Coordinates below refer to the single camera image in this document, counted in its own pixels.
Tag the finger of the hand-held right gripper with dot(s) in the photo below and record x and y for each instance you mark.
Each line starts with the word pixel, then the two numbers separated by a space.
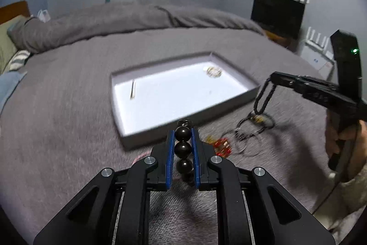
pixel 289 80
pixel 321 96

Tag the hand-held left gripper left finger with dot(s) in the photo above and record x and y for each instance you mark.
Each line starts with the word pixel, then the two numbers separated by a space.
pixel 170 160

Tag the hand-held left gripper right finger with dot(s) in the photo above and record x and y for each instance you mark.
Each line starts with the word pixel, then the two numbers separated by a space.
pixel 195 160

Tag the grey tray with white inside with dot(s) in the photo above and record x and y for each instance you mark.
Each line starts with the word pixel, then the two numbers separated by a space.
pixel 177 90

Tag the person's right forearm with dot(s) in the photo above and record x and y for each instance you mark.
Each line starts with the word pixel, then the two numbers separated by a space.
pixel 341 204

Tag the person's right hand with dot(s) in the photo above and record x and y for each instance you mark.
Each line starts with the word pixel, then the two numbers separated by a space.
pixel 354 134

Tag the red beaded ornament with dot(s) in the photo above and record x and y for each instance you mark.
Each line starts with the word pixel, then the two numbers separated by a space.
pixel 223 147

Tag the white box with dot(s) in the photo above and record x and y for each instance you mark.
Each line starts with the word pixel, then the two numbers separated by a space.
pixel 316 58

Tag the white router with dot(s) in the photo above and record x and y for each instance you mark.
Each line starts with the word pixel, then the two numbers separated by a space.
pixel 316 42

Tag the thin silver hoop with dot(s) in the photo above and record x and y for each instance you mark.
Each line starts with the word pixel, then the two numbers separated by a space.
pixel 252 151

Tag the black monitor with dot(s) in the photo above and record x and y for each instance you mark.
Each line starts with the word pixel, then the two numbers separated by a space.
pixel 276 14

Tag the gold bar hair clip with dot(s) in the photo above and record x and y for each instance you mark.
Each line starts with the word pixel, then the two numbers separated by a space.
pixel 132 89

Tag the grey fleece blanket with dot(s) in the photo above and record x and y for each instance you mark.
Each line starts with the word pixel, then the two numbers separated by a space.
pixel 71 133

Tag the grey duvet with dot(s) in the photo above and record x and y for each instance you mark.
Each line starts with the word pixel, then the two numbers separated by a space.
pixel 114 19

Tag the light blue cloth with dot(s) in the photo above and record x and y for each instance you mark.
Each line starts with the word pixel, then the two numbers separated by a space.
pixel 8 87

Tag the striped pillow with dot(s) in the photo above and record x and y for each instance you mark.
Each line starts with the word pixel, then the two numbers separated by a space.
pixel 17 60

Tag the white plastic bag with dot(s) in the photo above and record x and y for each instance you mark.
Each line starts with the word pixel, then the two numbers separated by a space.
pixel 43 16

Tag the green pillow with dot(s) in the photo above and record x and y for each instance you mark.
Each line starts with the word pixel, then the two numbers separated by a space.
pixel 7 45

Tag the wooden headboard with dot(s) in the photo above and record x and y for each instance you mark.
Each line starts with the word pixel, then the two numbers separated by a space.
pixel 14 10

